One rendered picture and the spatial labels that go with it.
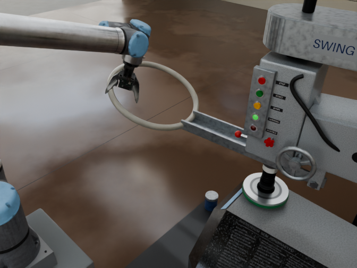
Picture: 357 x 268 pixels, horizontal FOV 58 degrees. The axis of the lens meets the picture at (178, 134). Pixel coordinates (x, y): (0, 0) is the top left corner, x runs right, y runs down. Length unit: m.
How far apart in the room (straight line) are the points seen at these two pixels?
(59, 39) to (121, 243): 1.70
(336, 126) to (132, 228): 1.72
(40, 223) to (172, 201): 1.37
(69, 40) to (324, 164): 0.98
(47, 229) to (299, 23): 1.23
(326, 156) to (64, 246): 1.06
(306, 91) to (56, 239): 1.11
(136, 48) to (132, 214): 1.67
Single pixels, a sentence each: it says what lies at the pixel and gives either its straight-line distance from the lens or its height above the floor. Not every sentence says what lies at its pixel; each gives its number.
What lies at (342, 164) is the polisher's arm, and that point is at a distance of 1.30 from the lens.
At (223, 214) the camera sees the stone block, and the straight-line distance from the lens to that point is 1.57.
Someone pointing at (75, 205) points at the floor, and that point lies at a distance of 2.75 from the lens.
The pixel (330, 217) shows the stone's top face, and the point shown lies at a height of 0.80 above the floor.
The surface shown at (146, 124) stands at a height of 1.13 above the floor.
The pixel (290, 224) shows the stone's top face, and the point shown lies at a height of 0.80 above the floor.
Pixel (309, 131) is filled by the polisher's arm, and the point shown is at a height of 1.30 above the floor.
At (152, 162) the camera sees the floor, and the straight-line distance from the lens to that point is 3.02.
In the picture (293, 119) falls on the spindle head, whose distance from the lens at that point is 1.24.
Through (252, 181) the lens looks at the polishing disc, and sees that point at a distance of 1.63.
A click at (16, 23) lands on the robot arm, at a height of 1.69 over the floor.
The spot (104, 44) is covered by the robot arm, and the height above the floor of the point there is 1.58.
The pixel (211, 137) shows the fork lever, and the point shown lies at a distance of 1.52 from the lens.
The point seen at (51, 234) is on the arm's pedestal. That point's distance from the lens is 1.48.
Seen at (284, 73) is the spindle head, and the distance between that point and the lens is 1.18.
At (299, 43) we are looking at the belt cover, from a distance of 1.14.
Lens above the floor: 1.96
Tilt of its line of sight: 35 degrees down
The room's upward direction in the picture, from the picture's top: 1 degrees clockwise
